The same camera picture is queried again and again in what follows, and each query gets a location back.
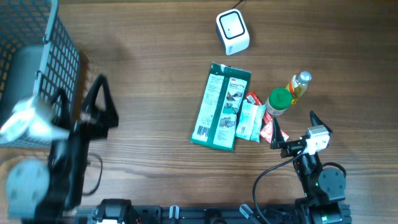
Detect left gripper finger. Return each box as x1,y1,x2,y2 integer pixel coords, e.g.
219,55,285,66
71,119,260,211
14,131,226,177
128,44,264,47
81,75,119,128
50,88,71,129

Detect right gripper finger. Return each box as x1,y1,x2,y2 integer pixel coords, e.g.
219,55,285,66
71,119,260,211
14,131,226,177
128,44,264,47
271,118,285,149
310,110,332,134

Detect red white tissue pack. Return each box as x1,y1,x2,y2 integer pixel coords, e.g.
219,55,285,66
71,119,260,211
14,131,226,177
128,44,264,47
260,122,273,143

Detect light teal wipes packet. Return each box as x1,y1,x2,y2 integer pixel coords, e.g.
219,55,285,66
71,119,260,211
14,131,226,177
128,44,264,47
235,100,266,142

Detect yellow dish soap bottle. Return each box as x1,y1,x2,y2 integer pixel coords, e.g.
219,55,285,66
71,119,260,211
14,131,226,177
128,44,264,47
285,71,312,104

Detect green lid white jar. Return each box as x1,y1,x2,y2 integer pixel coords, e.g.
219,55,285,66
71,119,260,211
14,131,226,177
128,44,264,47
266,88,292,116

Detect red Nescafe coffee stick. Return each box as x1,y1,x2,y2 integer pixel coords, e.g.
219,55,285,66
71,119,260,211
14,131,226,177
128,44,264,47
246,91,272,124

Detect green white plastic package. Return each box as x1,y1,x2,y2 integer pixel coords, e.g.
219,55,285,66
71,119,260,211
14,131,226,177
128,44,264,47
190,62,251,151

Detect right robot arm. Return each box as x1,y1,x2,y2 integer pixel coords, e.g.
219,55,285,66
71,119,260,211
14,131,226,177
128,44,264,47
271,111,352,224

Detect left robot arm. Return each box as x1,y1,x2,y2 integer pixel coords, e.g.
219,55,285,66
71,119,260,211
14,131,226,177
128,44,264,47
1,75,119,223

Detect white barcode scanner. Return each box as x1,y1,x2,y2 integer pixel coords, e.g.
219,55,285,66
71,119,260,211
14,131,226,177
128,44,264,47
216,9,250,55

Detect dark grey plastic basket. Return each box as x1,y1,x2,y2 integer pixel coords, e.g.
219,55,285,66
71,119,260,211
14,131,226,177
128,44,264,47
0,0,81,148

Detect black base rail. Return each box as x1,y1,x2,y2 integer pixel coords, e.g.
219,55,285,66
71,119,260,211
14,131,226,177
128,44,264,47
75,198,352,224

